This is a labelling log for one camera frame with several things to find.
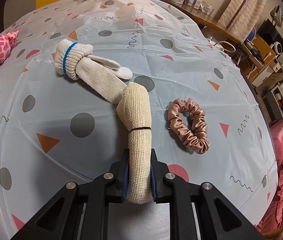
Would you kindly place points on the white round device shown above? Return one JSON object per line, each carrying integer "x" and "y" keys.
{"x": 277, "y": 48}

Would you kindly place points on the grey cabinet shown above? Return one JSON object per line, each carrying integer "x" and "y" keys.
{"x": 276, "y": 102}

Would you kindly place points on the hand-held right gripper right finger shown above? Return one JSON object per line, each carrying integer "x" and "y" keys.
{"x": 154, "y": 180}

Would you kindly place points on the clear small boxes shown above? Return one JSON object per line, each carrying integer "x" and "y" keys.
{"x": 205, "y": 6}

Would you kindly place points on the rose satin scrunchie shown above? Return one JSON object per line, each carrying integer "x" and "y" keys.
{"x": 175, "y": 122}

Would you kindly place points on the beige gauze bandage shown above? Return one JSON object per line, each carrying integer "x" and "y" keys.
{"x": 139, "y": 145}

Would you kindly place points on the black curved chair bar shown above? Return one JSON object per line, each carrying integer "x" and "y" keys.
{"x": 4, "y": 7}

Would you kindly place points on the rolled knit work glove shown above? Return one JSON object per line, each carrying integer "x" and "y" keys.
{"x": 69, "y": 55}

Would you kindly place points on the pink patterned curtain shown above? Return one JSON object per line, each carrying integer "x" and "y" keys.
{"x": 241, "y": 10}

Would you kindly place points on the printed plastic tablecloth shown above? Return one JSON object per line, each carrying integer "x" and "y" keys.
{"x": 81, "y": 87}

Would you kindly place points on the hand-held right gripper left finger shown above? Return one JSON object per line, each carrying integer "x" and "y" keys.
{"x": 125, "y": 177}

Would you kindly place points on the wooden desk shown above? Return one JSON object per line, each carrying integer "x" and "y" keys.
{"x": 214, "y": 26}

